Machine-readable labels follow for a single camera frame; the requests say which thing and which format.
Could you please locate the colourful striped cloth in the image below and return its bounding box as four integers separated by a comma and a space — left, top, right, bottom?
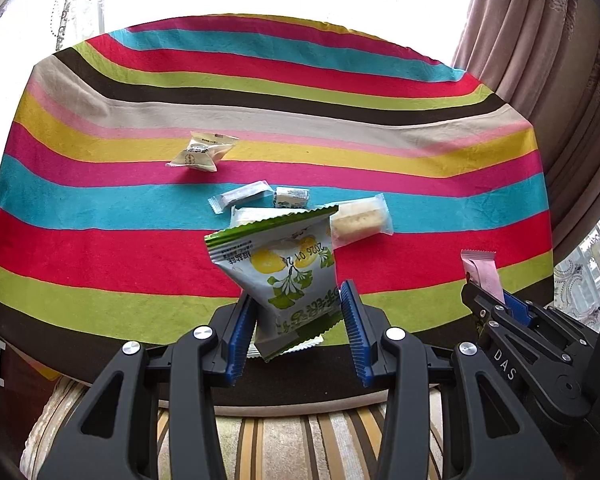
0, 22, 555, 411

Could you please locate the beige striped towel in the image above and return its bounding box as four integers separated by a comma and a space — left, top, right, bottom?
20, 375, 456, 480

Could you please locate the small green white candy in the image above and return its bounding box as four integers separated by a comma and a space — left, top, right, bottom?
272, 186, 312, 209

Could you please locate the green yellow fruit snack packet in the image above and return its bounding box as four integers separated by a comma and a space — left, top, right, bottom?
204, 205, 342, 361

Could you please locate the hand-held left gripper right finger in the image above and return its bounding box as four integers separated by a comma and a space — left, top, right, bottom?
341, 280, 563, 480

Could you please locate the pink snack packet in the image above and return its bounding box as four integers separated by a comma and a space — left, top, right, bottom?
460, 249, 507, 306

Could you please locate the flat white snack packet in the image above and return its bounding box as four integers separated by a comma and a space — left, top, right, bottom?
230, 206, 281, 231

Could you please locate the brown curtain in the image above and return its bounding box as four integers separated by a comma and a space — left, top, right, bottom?
450, 0, 600, 311

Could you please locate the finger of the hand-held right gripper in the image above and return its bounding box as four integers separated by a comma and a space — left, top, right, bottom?
461, 282, 593, 441
502, 290, 600, 381

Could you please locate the clear cake packet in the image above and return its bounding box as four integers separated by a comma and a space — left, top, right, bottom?
329, 193, 395, 250

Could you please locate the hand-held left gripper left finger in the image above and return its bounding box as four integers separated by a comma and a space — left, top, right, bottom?
39, 294, 258, 480

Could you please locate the slim white snack packet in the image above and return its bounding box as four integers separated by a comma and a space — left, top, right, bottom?
208, 180, 273, 216

